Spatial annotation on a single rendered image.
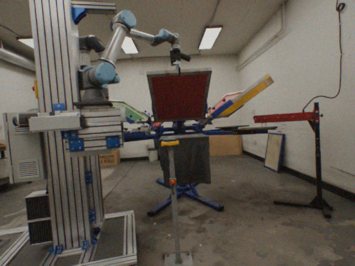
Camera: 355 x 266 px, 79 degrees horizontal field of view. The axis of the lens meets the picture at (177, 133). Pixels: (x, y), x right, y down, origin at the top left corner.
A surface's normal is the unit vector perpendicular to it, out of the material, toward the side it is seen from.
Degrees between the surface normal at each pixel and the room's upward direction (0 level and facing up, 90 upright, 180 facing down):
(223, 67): 90
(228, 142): 78
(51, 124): 90
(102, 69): 98
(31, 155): 90
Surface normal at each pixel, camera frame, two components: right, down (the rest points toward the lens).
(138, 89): 0.03, 0.05
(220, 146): 0.01, -0.16
